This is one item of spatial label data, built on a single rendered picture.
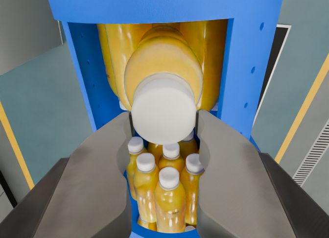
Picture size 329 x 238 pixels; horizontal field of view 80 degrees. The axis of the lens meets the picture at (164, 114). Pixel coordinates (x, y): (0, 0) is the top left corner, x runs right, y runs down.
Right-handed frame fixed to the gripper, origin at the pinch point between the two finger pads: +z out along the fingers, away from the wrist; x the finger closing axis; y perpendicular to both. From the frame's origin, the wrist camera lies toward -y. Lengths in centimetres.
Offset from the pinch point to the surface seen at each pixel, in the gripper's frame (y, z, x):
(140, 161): 23.5, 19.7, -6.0
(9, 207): 182, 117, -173
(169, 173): 23.2, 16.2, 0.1
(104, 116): 14.5, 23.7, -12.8
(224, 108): 4.3, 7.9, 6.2
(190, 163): 23.4, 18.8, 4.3
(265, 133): 103, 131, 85
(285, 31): 16, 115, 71
